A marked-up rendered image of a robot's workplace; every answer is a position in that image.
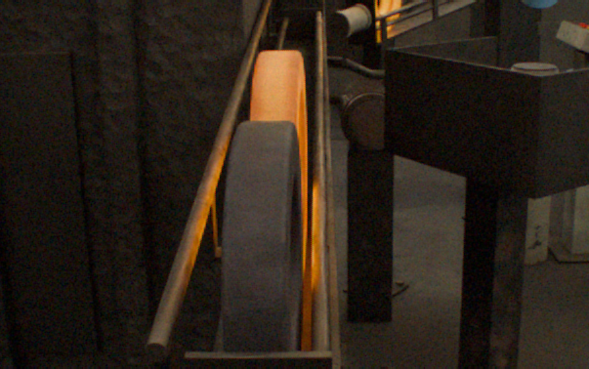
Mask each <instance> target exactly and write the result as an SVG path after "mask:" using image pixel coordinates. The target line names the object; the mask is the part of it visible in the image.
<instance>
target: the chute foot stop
mask: <svg viewBox="0 0 589 369"><path fill-rule="evenodd" d="M184 365H185V369H332V352H331V351H290V352H214V351H186V352H185V356H184Z"/></svg>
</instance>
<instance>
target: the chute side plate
mask: <svg viewBox="0 0 589 369"><path fill-rule="evenodd" d="M322 54H323V93H324V101H325V103H324V131H325V147H326V162H325V168H326V206H327V233H329V253H328V281H329V319H330V351H331V352H332V369H342V366H341V345H340V323H339V301H338V279H337V257H336V234H335V213H334V190H332V168H331V145H330V124H329V101H328V79H327V57H326V35H325V18H324V17H322Z"/></svg>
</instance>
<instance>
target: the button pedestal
mask: <svg viewBox="0 0 589 369"><path fill-rule="evenodd" d="M584 28H585V27H584ZM584 28H582V27H579V26H577V25H574V24H571V23H569V22H566V21H563V22H562V24H561V27H560V29H559V31H558V34H557V36H556V37H557V38H558V39H560V40H562V41H564V42H566V43H569V44H570V45H572V46H574V48H576V49H578V50H574V58H573V70H578V69H583V68H589V30H587V29H584ZM547 249H548V250H549V251H550V253H551V254H552V256H553V257H554V259H555V260H556V261H557V263H558V264H589V185H587V186H583V187H579V188H576V189H572V190H568V191H566V197H565V211H564V225H563V236H548V241H547Z"/></svg>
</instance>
